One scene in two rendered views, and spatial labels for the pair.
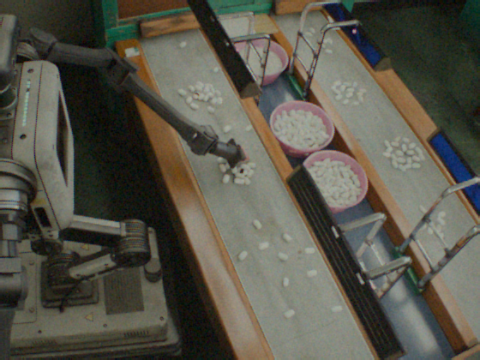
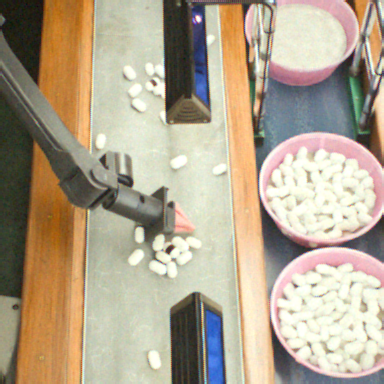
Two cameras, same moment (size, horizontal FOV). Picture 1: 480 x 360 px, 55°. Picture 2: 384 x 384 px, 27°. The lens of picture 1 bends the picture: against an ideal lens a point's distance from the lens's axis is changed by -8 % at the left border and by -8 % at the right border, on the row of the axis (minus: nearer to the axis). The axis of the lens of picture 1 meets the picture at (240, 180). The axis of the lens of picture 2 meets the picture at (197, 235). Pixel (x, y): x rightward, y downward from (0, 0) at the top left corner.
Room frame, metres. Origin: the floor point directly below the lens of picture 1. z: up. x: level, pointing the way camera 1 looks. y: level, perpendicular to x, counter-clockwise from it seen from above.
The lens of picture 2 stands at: (0.50, -0.39, 2.15)
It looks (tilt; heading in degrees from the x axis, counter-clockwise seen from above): 61 degrees down; 28
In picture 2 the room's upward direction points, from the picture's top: 1 degrees clockwise
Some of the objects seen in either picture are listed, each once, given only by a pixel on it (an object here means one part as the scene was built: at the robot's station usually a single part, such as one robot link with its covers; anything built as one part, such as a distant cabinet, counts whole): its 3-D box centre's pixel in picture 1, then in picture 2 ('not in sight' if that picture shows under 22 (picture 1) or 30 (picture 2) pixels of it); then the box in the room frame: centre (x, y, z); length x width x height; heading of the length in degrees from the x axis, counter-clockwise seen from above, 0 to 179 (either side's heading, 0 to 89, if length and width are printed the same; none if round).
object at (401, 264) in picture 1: (352, 276); not in sight; (0.70, -0.40, 0.90); 0.20 x 0.19 x 0.45; 31
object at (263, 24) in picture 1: (241, 27); not in sight; (1.97, 0.12, 0.77); 0.33 x 0.15 x 0.01; 121
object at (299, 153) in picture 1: (300, 131); (320, 196); (1.40, -0.21, 0.72); 0.27 x 0.27 x 0.10
